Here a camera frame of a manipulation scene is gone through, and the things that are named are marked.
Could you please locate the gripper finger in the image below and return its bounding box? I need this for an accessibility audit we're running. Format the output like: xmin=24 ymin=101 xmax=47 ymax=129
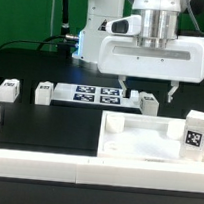
xmin=118 ymin=75 xmax=127 ymax=98
xmin=167 ymin=81 xmax=179 ymax=103

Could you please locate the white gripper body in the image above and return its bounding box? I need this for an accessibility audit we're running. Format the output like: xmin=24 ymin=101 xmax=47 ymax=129
xmin=97 ymin=14 xmax=204 ymax=83

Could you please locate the white square tabletop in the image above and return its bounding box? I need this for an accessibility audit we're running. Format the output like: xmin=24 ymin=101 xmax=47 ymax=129
xmin=97 ymin=111 xmax=204 ymax=165

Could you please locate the white front fence bar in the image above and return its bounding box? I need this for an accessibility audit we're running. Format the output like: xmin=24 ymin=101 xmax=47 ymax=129
xmin=0 ymin=149 xmax=204 ymax=193

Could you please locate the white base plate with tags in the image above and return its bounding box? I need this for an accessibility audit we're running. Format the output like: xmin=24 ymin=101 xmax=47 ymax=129
xmin=52 ymin=83 xmax=140 ymax=108

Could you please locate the black cable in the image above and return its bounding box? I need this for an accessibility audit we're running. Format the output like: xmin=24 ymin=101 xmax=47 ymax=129
xmin=0 ymin=29 xmax=80 ymax=60

